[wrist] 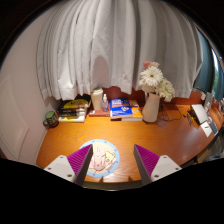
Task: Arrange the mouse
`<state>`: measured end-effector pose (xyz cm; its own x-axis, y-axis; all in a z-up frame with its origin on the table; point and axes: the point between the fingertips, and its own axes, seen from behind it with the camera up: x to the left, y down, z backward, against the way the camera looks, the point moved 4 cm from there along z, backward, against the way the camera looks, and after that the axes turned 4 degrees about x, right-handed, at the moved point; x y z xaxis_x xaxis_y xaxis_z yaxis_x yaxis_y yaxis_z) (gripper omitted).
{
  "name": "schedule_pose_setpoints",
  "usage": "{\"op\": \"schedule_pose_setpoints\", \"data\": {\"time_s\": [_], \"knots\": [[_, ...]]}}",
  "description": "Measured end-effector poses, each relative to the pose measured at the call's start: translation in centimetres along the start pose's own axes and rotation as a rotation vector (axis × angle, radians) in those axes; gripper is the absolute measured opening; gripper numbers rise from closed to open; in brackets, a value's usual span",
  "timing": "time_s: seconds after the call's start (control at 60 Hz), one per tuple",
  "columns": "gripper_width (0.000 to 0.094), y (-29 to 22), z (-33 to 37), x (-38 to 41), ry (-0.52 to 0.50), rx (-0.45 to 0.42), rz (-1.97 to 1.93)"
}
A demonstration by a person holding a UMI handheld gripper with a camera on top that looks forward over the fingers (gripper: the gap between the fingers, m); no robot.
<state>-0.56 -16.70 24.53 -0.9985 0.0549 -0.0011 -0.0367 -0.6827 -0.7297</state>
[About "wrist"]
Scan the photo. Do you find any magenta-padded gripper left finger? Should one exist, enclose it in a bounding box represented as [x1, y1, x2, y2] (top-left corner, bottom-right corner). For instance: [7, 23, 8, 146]
[43, 143, 94, 187]

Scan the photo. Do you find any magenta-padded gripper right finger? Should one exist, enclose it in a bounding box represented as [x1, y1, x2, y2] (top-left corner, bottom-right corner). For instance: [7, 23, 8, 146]
[133, 143, 183, 187]

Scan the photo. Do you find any round cartoon mouse pad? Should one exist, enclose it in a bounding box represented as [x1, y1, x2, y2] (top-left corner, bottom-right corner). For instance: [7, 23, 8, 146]
[79, 138, 121, 178]

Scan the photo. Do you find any dark mug with green inside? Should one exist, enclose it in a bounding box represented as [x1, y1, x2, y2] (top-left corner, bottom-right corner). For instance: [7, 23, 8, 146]
[42, 110, 60, 129]

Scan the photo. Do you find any yellow and white book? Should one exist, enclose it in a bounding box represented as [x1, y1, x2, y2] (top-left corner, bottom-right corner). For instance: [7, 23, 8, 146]
[57, 114, 87, 124]

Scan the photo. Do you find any black spine book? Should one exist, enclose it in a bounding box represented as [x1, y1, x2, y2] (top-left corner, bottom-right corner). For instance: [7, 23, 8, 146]
[58, 107, 87, 115]
[58, 111, 87, 118]

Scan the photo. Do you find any white vase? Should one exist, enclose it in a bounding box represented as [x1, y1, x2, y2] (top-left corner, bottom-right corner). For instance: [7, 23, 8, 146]
[141, 92, 161, 124]

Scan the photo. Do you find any orange cover book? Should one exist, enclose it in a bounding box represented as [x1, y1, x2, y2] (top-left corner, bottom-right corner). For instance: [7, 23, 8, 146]
[121, 99, 144, 122]

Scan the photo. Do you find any white flat device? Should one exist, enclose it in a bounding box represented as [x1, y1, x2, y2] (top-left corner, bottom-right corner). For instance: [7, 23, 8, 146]
[190, 103, 210, 126]

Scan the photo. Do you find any yellow and black cover book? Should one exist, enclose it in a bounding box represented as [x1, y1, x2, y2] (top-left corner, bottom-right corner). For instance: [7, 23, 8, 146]
[59, 98, 91, 111]

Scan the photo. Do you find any red book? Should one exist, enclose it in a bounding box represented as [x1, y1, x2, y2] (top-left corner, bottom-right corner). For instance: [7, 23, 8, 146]
[87, 109, 111, 118]

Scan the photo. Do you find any blue cover book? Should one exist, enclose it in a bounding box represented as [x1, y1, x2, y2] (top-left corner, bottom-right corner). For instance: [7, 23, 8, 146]
[109, 97, 134, 120]

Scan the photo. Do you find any clear spray bottle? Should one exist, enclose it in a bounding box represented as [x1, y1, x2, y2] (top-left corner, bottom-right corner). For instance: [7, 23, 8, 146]
[101, 93, 110, 113]

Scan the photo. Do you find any cream tumbler with lid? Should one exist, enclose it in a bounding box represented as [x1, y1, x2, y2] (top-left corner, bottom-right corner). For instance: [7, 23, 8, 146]
[90, 86, 104, 112]

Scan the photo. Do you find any white flower bouquet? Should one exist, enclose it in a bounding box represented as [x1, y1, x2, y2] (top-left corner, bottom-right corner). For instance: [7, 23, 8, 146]
[138, 60, 176, 103]

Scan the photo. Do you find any white curtain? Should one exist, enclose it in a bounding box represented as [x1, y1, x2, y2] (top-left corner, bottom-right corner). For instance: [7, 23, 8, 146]
[36, 0, 205, 102]

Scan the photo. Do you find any black cable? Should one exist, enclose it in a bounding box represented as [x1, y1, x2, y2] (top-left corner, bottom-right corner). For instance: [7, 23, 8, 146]
[158, 101, 193, 123]

